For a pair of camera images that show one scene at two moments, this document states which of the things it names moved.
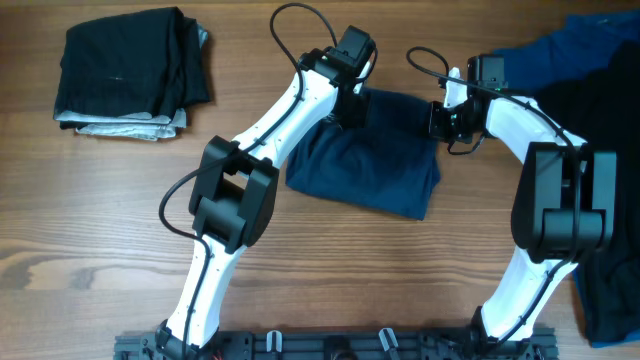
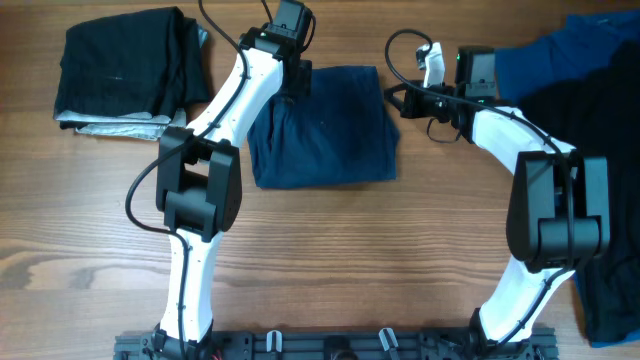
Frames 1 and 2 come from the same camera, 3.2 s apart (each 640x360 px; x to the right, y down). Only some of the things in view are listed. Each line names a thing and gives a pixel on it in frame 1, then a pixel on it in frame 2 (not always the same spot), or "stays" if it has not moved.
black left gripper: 359,116 to 302,87
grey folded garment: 142,126 stays
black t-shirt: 599,102 stays
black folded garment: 150,62 stays
